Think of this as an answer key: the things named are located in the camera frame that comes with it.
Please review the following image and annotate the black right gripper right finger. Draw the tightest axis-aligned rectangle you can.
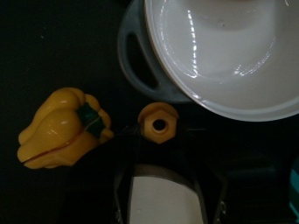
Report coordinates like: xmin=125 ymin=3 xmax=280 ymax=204
xmin=180 ymin=128 xmax=230 ymax=224

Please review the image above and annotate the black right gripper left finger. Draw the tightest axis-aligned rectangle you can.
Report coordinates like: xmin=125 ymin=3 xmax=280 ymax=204
xmin=109 ymin=128 xmax=148 ymax=224

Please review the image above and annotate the yellow toy bell pepper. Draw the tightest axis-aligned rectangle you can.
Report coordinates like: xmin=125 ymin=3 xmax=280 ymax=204
xmin=15 ymin=87 xmax=116 ymax=171

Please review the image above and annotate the white cylinder toy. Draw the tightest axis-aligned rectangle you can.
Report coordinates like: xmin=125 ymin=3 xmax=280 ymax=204
xmin=126 ymin=163 xmax=206 ymax=224

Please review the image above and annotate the white bowl with dark rim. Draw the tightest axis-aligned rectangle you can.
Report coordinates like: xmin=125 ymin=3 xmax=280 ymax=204
xmin=116 ymin=0 xmax=299 ymax=123

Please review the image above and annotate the yellow toy nut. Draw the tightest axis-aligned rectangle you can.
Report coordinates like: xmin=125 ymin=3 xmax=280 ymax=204
xmin=136 ymin=101 xmax=180 ymax=145

